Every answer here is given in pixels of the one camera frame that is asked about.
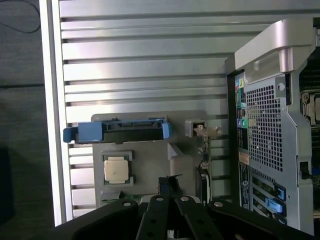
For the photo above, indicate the loose silver CPU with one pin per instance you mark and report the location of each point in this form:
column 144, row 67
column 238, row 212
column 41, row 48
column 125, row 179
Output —
column 117, row 170

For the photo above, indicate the CPU socket with CPU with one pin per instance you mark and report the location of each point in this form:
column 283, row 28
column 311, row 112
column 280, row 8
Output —
column 311, row 107

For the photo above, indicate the hard disk blue caddy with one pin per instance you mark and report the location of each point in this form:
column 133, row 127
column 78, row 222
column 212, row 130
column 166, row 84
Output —
column 130, row 133

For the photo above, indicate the open black PC case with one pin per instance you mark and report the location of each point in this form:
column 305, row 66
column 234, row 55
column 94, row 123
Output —
column 265, row 112

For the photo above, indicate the graphics card metal bracket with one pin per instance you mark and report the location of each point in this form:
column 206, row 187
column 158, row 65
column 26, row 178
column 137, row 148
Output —
column 203, row 156

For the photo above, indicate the grey plastic parts rack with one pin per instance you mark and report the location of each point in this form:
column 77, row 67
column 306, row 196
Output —
column 155, row 160

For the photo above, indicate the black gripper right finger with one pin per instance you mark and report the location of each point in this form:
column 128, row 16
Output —
column 192, row 217

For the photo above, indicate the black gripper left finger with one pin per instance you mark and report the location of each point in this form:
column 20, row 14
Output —
column 156, row 215

